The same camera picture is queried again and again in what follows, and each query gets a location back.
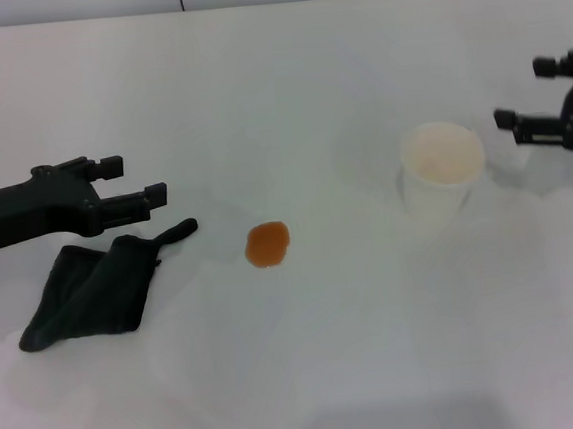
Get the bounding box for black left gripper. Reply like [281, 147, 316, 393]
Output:
[0, 149, 173, 254]

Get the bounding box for dark blue rag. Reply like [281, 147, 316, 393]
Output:
[8, 216, 209, 355]

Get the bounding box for white paper cup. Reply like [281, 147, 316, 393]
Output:
[392, 117, 491, 222]

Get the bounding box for orange-brown liquid stain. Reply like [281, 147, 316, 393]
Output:
[242, 219, 294, 271]

